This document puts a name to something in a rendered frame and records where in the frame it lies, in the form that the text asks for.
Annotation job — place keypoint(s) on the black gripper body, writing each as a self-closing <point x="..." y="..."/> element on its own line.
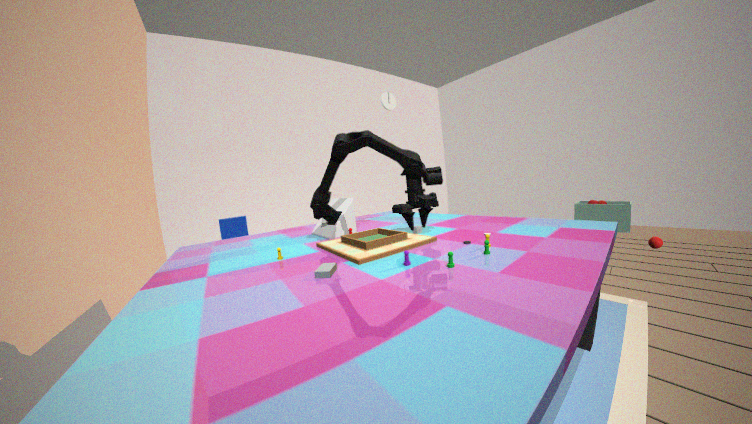
<point x="408" y="207"/>

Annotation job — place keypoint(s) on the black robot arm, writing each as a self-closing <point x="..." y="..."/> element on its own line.
<point x="345" y="143"/>

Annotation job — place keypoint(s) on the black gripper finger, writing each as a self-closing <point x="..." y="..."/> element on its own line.
<point x="409" y="219"/>
<point x="424" y="214"/>

